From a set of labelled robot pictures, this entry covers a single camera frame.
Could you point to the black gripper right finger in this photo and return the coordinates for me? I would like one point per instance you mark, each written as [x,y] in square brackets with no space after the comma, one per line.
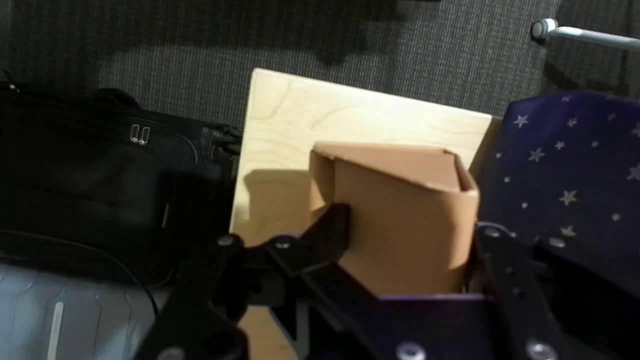
[513,286]

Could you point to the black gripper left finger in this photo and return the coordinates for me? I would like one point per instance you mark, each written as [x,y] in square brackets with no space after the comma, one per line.
[220,286]

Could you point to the small cardboard box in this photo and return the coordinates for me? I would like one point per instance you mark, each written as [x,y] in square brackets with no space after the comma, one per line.
[400,227]

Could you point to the navy star print pouch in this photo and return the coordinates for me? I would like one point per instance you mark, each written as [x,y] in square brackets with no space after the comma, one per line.
[572,167]

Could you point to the grey hard suitcase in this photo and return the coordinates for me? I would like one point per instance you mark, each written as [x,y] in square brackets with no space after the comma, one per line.
[80,313]

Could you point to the black bag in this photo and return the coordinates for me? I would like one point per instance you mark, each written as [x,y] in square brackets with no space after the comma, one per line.
[80,187]

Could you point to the metal chair leg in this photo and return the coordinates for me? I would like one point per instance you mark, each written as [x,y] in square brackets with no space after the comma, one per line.
[587,37]

